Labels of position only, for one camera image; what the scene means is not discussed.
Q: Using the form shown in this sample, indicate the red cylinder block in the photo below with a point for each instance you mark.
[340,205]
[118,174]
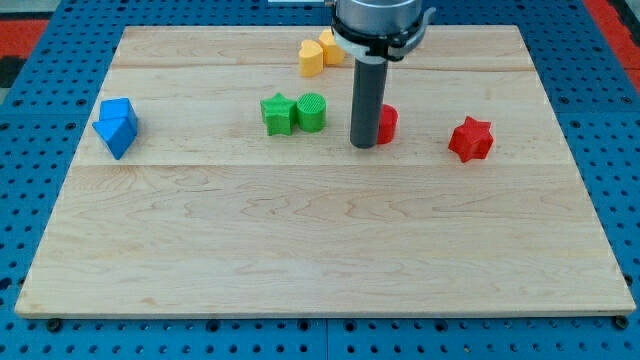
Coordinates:
[387,124]

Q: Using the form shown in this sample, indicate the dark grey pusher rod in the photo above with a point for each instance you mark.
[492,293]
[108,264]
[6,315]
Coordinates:
[367,101]

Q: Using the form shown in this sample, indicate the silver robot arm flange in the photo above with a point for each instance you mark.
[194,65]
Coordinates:
[377,31]

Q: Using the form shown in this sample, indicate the green star block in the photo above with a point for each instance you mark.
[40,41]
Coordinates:
[279,114]

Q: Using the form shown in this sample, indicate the red star block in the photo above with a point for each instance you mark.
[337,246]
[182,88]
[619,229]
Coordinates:
[472,140]

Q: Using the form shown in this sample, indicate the green cylinder block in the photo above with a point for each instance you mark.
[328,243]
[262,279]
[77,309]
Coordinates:
[311,112]

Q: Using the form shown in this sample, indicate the yellow heart block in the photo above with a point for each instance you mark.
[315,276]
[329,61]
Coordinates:
[311,58]

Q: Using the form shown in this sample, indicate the light wooden board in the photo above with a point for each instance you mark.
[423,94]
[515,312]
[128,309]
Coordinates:
[206,216]

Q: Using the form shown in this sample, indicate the blue triangle block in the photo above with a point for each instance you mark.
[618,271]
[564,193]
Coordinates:
[117,134]

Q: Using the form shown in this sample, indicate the blue cube block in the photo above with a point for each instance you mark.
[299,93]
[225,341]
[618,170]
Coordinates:
[119,108]

